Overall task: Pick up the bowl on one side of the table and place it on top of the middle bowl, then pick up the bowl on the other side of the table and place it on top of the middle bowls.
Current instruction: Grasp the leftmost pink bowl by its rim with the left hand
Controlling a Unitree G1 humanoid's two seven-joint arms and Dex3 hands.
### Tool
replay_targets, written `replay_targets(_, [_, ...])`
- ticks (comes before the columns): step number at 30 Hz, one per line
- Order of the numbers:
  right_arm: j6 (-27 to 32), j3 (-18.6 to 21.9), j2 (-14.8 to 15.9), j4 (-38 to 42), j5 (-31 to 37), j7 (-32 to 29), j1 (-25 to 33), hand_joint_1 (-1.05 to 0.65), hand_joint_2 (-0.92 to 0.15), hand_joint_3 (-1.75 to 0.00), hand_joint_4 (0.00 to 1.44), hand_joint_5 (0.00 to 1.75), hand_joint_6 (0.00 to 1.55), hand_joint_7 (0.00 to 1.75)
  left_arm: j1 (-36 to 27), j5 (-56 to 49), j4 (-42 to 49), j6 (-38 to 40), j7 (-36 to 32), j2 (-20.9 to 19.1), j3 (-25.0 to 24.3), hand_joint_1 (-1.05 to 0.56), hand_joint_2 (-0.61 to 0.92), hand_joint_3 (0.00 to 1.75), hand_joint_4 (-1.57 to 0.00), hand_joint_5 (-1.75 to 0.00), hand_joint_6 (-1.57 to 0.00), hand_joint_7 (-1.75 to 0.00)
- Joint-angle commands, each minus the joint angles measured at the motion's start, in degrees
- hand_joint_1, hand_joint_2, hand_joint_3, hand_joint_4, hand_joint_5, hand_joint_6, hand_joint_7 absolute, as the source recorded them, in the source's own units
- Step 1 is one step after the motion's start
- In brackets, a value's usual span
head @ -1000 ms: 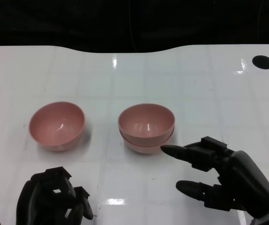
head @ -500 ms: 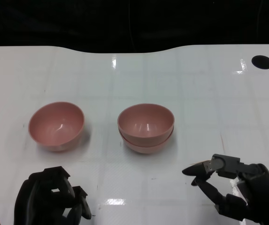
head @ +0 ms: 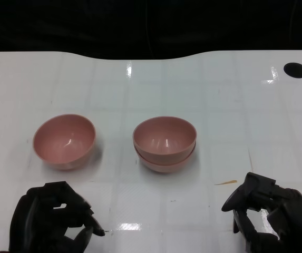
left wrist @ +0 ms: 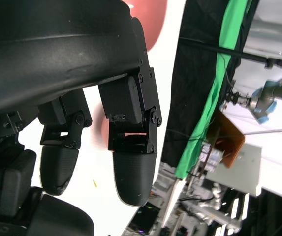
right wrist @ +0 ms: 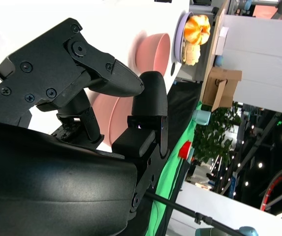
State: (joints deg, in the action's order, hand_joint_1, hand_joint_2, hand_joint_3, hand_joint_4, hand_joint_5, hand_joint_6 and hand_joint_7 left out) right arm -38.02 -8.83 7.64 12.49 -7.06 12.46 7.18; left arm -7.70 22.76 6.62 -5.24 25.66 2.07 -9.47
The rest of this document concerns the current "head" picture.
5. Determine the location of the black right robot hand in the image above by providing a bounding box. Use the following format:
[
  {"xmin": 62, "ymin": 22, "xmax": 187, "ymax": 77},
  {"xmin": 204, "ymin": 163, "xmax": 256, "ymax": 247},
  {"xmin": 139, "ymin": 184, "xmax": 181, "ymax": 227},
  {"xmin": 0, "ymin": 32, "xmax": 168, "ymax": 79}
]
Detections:
[{"xmin": 221, "ymin": 172, "xmax": 302, "ymax": 253}]

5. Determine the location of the black backdrop curtain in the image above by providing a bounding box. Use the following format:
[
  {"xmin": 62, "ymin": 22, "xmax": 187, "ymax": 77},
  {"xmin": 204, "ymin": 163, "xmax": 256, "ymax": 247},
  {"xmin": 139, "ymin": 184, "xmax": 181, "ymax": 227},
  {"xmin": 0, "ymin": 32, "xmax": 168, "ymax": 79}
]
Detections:
[{"xmin": 0, "ymin": 0, "xmax": 302, "ymax": 61}]

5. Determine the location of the pink plastic bowl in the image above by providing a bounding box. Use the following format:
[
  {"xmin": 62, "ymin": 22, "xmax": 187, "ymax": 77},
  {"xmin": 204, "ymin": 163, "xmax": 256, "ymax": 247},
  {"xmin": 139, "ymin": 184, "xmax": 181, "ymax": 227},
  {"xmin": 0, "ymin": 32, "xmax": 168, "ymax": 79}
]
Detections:
[
  {"xmin": 132, "ymin": 115, "xmax": 198, "ymax": 163},
  {"xmin": 134, "ymin": 143, "xmax": 197, "ymax": 174},
  {"xmin": 32, "ymin": 113, "xmax": 97, "ymax": 171}
]

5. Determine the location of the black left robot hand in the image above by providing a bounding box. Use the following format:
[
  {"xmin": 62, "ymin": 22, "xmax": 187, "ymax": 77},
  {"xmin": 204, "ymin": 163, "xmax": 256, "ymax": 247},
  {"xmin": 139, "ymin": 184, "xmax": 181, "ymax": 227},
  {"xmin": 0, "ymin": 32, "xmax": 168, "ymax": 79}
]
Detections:
[{"xmin": 8, "ymin": 181, "xmax": 106, "ymax": 253}]

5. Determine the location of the black round table grommet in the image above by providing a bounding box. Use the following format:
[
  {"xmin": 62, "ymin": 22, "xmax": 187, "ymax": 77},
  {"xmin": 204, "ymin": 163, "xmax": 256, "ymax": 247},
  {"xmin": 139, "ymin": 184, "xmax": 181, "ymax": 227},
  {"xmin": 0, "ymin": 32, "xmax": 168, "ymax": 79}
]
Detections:
[{"xmin": 283, "ymin": 62, "xmax": 302, "ymax": 79}]

